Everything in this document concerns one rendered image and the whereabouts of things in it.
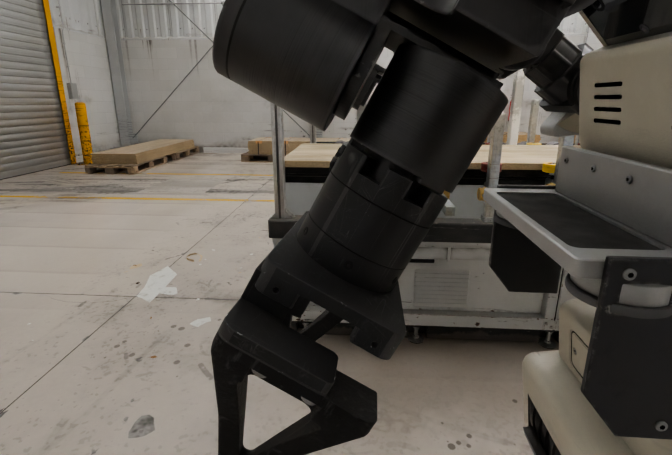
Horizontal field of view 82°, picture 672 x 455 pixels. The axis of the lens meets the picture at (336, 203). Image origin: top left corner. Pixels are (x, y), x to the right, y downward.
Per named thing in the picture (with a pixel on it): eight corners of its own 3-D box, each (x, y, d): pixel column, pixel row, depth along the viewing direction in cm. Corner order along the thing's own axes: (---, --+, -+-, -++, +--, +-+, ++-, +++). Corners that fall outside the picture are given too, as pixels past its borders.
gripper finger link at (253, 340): (136, 481, 15) (236, 289, 13) (211, 372, 22) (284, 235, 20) (286, 564, 15) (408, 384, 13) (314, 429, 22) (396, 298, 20)
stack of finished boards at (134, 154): (194, 146, 866) (194, 139, 861) (137, 164, 633) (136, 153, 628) (161, 146, 869) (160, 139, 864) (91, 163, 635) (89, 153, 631)
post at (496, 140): (492, 238, 151) (506, 111, 139) (483, 237, 151) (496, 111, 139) (489, 235, 155) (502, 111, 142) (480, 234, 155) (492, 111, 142)
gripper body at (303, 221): (243, 297, 16) (330, 133, 14) (294, 233, 26) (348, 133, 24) (384, 375, 16) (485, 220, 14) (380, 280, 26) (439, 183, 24)
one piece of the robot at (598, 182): (581, 290, 57) (607, 143, 52) (764, 454, 31) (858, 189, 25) (470, 286, 59) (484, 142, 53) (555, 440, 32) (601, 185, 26)
